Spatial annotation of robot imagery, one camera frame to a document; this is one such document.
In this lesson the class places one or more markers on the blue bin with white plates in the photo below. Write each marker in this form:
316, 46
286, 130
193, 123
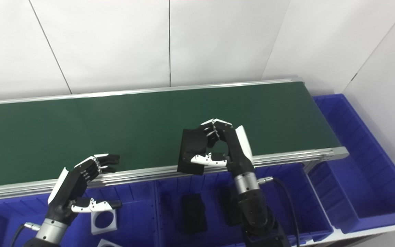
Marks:
135, 219

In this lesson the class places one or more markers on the green conveyor belt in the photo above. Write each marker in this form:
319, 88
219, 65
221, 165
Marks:
81, 137
142, 173

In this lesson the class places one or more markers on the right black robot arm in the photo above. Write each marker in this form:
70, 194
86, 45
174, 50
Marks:
255, 212

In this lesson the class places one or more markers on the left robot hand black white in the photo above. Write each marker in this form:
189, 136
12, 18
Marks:
69, 192

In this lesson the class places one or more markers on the empty blue bin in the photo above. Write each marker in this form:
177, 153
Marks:
362, 178

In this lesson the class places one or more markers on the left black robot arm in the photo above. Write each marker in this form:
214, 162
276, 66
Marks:
48, 233

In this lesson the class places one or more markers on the aluminium conveyor leg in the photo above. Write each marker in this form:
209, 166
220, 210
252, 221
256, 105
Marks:
312, 166

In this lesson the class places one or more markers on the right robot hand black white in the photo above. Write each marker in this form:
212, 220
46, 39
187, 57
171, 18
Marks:
238, 154

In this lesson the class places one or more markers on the blue bin with black parts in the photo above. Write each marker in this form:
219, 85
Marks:
297, 206

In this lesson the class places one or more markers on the black block with cylinder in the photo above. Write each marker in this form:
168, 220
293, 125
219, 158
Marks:
192, 144
194, 212
226, 206

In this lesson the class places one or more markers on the white square plate with hole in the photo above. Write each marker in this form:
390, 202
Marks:
110, 244
96, 228

